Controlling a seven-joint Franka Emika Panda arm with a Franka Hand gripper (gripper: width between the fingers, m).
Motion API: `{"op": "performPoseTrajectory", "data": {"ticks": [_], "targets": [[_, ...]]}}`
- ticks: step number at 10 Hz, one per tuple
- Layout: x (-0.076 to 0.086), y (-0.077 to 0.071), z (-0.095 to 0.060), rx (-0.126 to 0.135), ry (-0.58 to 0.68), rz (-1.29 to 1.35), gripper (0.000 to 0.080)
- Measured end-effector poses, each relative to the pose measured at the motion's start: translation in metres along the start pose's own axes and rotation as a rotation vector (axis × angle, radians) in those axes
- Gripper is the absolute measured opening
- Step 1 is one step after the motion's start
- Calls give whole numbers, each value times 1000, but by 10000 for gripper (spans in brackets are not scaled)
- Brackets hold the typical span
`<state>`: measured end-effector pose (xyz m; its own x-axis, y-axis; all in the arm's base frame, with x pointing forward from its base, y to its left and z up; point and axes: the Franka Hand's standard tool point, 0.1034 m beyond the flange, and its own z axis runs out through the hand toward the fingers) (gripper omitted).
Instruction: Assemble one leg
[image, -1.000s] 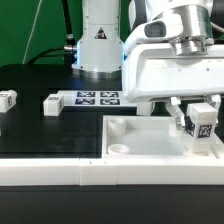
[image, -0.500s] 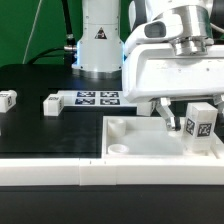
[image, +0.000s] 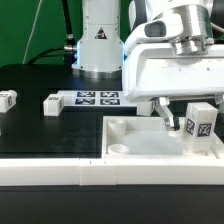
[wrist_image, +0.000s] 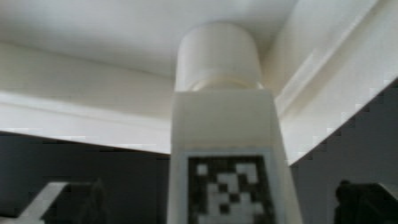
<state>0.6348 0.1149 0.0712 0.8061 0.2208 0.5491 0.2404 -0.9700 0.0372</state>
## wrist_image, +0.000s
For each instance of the white leg with tag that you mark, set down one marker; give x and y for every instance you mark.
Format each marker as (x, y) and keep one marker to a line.
(230, 178)

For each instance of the white square table top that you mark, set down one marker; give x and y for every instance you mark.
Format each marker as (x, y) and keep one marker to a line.
(88, 64)

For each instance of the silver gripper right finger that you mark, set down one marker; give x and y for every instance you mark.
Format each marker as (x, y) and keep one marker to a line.
(367, 203)

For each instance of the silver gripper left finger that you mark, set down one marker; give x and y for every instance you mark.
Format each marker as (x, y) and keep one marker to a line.
(68, 204)

